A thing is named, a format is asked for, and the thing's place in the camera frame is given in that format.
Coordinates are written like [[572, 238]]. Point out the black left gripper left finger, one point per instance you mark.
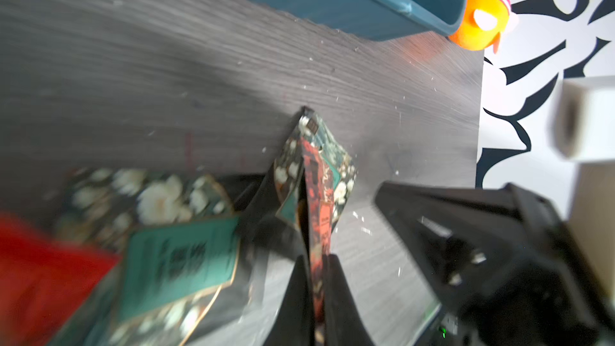
[[295, 323]]

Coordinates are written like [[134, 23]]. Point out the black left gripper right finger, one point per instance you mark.
[[503, 265]]

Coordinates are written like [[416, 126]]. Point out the black tea red label bag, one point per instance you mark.
[[319, 181]]

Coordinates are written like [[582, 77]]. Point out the shiny red foil tea bag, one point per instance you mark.
[[43, 282]]

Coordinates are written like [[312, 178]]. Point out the pink plush doll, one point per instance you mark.
[[484, 24]]

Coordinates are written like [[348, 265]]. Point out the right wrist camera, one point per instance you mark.
[[583, 122]]

